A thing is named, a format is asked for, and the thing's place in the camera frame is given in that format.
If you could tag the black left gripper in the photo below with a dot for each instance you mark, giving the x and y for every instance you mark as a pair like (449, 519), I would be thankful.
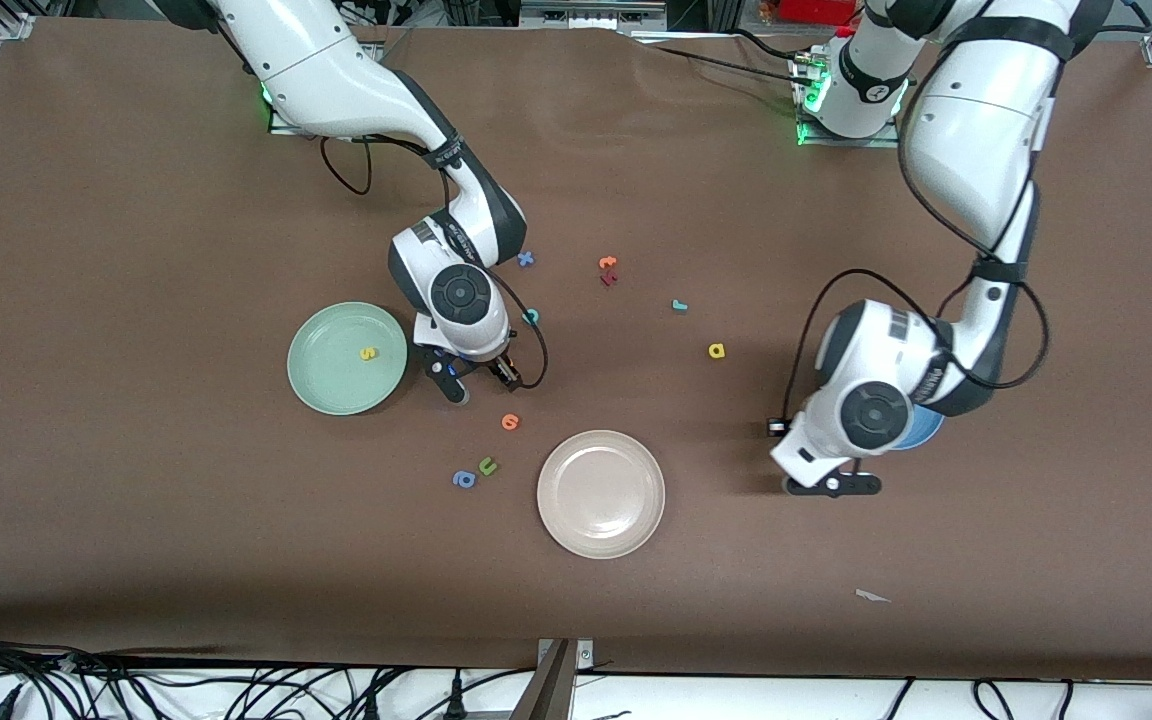
(778, 433)

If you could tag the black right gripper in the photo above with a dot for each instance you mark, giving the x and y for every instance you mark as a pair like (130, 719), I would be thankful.
(497, 366)

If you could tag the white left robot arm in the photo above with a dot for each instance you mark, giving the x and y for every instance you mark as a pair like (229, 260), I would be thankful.
(966, 130)

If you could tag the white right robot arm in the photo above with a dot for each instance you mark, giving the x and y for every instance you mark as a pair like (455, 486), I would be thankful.
(336, 80)

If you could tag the blue letter a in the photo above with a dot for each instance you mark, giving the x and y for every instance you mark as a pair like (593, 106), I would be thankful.
(460, 480)

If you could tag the blue plate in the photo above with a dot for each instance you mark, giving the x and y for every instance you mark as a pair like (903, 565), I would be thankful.
(928, 430)

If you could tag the beige plate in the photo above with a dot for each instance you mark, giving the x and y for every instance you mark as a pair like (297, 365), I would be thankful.
(601, 494)

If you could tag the green plate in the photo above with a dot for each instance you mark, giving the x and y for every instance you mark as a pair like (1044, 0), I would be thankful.
(336, 370)

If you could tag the white paper scrap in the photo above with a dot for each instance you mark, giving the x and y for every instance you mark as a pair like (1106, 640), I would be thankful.
(869, 596)

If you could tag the grey equipment box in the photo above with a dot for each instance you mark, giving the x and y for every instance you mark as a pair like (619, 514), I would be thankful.
(591, 12)

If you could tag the brown table cover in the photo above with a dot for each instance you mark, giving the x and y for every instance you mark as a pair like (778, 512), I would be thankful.
(136, 300)

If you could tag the red box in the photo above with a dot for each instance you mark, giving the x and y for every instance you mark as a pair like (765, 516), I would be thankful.
(816, 10)

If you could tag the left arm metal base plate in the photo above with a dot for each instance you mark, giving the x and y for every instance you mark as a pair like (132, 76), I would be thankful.
(851, 142)

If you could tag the grey metal table bracket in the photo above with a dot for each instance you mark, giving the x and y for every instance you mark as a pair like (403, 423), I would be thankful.
(561, 665)

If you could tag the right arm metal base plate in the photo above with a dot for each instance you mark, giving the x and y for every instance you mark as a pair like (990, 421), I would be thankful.
(274, 128)

